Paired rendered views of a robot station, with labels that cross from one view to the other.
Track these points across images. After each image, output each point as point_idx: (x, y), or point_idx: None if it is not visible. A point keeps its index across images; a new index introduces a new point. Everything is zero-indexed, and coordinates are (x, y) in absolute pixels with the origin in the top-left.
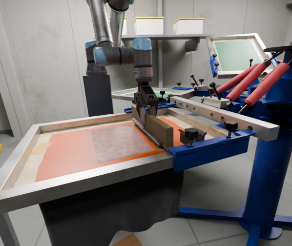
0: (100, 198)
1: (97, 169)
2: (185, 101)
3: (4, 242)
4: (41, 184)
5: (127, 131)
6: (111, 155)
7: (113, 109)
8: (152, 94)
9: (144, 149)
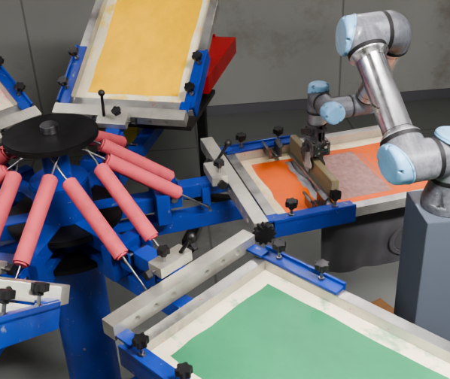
0: None
1: (344, 134)
2: (248, 195)
3: None
4: (372, 128)
5: (339, 186)
6: (344, 156)
7: (405, 276)
8: (307, 127)
9: None
